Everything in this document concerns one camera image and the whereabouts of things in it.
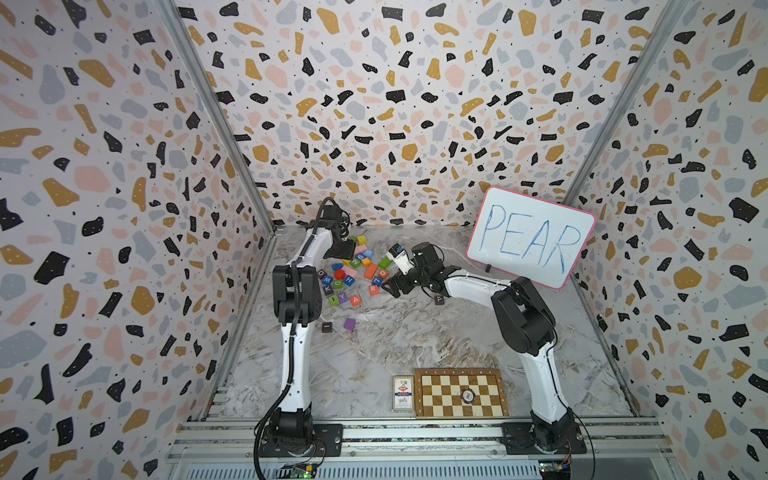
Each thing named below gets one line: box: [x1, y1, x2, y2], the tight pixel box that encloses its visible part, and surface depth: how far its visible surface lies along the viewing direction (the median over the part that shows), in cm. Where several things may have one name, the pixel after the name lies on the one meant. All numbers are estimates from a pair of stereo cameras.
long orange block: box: [364, 263, 378, 280], surface depth 111 cm
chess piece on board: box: [460, 388, 476, 404], surface depth 80 cm
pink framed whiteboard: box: [467, 186, 596, 290], surface depth 102 cm
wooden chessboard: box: [415, 368, 510, 419], surface depth 80 cm
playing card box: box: [392, 374, 415, 412], surface depth 81 cm
